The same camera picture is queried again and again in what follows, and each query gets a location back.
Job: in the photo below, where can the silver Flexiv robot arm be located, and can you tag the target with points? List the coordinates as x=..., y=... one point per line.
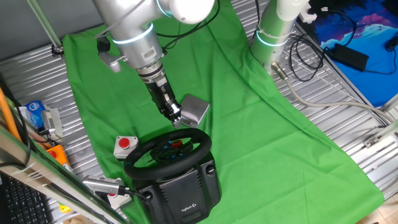
x=136, y=43

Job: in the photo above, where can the orange pole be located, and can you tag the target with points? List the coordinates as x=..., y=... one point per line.
x=7, y=115

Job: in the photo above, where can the white box red button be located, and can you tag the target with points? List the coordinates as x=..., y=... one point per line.
x=119, y=201

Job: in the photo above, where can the orange button box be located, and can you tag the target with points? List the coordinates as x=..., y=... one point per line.
x=59, y=155

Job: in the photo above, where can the black Logitech wheel base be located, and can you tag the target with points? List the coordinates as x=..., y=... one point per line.
x=180, y=196

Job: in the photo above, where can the aluminium frame pole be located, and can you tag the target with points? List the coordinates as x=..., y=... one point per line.
x=46, y=28

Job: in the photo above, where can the grey box red button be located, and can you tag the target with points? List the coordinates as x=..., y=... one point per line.
x=124, y=146

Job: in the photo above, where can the black power adapter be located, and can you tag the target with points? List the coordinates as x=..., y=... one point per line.
x=351, y=56

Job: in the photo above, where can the silver corner bracket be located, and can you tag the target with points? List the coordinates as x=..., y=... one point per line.
x=371, y=142

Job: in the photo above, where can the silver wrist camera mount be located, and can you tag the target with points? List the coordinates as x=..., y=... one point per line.
x=110, y=59

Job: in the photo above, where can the blue white carton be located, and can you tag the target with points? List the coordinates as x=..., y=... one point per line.
x=35, y=113

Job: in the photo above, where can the green cloth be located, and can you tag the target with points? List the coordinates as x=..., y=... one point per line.
x=264, y=140

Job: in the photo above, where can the blue patterned desk mat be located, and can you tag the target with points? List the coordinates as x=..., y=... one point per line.
x=373, y=34

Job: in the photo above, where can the black computer mouse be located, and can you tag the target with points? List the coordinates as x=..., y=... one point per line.
x=392, y=43

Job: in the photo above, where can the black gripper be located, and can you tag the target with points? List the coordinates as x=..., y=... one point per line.
x=160, y=96

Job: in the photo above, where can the silver depth camera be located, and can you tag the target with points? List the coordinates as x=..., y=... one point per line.
x=101, y=184
x=51, y=121

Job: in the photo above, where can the silver digital scale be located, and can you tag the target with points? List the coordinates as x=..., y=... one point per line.
x=196, y=109

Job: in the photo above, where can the yellow plastic piece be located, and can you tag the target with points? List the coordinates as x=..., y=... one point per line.
x=64, y=208

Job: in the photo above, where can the black keyboard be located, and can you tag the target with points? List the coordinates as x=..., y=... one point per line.
x=21, y=202

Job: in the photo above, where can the black steering wheel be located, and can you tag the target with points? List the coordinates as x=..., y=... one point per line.
x=203, y=144

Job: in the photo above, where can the aluminium frame beam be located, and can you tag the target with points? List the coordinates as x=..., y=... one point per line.
x=46, y=177

